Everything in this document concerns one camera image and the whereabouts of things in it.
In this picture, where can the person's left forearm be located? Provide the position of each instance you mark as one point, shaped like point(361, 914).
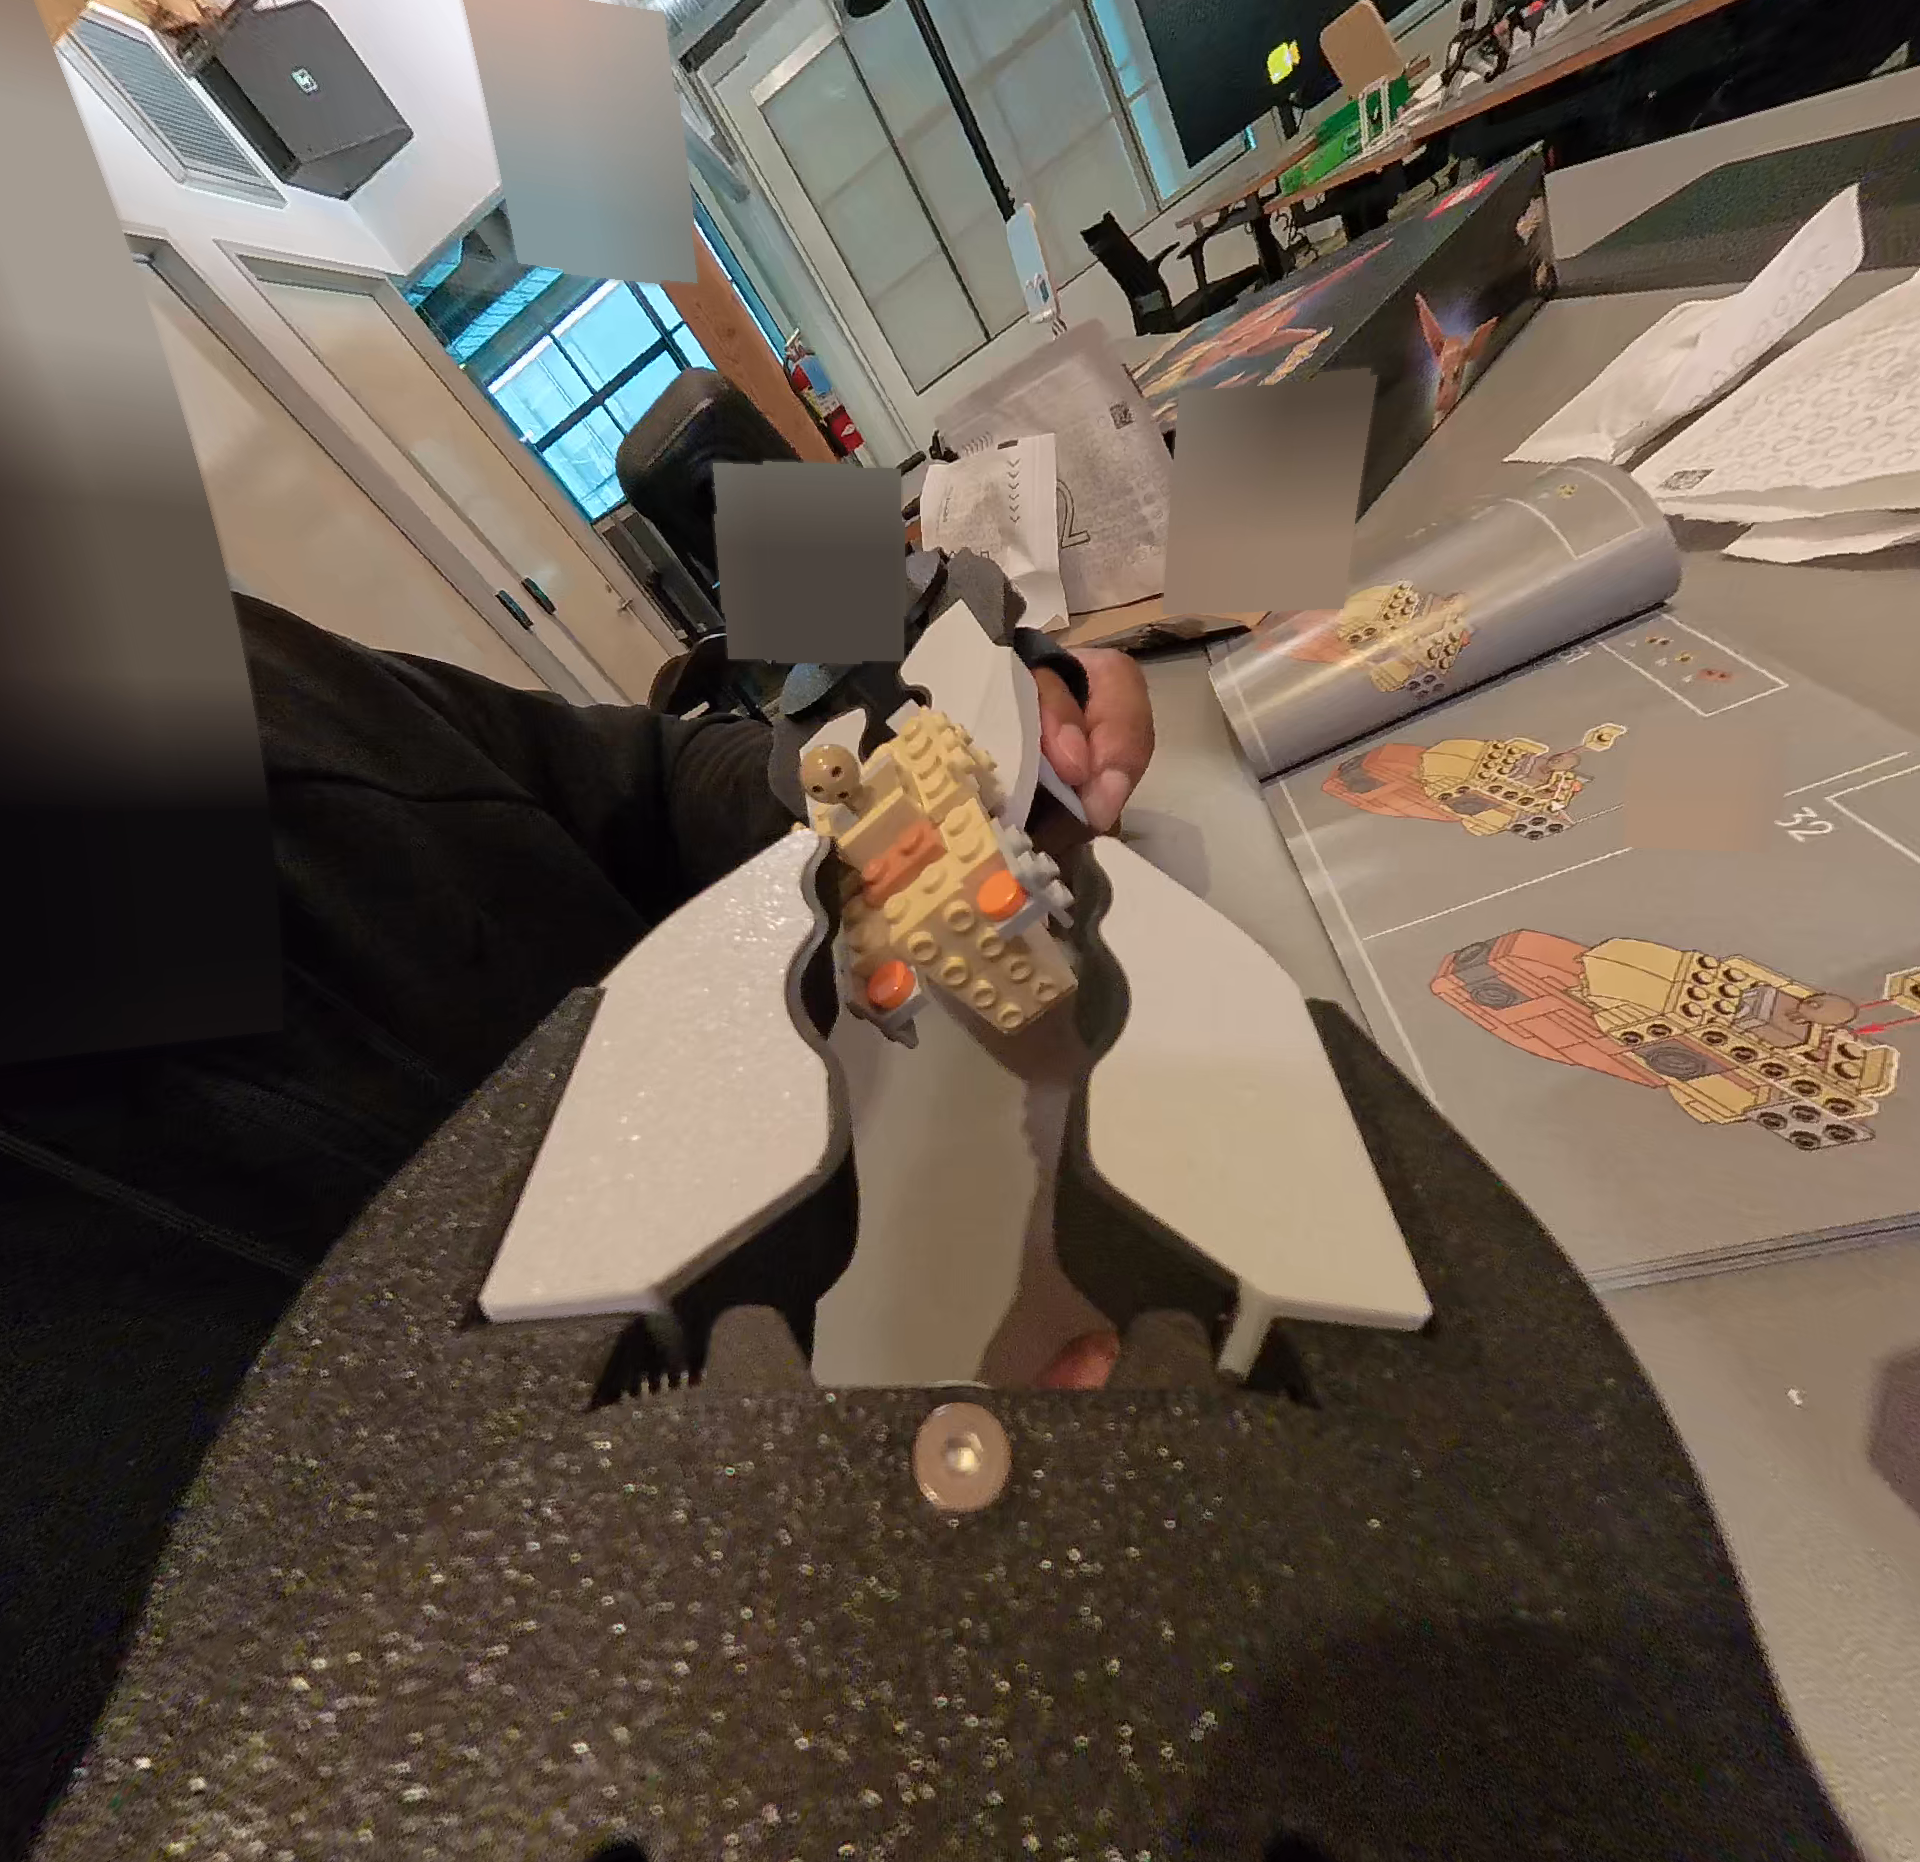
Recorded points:
point(450, 813)

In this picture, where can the black wall speaker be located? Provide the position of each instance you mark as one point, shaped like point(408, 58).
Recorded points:
point(314, 91)

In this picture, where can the white paper bag chevron print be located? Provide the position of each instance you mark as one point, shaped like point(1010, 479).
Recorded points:
point(1005, 526)

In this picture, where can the person's left hand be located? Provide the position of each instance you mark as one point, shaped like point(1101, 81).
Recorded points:
point(1101, 738)

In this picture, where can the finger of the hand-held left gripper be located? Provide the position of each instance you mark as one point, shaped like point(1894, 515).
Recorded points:
point(975, 708)

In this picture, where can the large black monitor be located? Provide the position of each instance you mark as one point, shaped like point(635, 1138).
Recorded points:
point(1246, 31)

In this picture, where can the grey instruction booklet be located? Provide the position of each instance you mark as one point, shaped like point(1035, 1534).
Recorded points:
point(1500, 871)

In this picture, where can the tan and orange brick model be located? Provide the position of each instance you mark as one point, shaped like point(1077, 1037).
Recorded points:
point(930, 932)

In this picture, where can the white paper bag text print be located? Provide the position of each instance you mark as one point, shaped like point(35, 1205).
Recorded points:
point(1110, 436)

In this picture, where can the white patterned paper bag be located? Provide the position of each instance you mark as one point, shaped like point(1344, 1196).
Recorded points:
point(1830, 436)
point(1726, 333)

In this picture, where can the dark toy set box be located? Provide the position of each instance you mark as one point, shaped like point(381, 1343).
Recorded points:
point(1469, 316)

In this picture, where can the long wood-edged table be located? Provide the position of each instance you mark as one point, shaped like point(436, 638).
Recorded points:
point(1651, 48)

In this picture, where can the red fire extinguisher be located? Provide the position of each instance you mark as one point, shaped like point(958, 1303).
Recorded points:
point(799, 375)

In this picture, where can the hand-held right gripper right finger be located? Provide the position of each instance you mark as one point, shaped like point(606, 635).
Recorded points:
point(1246, 1112)

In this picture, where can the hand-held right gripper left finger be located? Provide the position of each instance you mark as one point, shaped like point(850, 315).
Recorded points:
point(676, 1081)

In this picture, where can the white wall dispenser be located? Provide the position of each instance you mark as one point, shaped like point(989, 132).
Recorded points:
point(1031, 257)

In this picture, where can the person's black jacket torso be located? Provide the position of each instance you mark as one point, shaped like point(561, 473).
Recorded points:
point(120, 1291)

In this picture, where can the grey desk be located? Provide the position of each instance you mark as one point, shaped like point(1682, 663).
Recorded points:
point(1694, 1383)

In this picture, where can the black office chair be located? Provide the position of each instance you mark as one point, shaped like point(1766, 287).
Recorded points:
point(676, 452)
point(1148, 263)

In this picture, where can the green box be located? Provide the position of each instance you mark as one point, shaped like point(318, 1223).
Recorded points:
point(1359, 116)

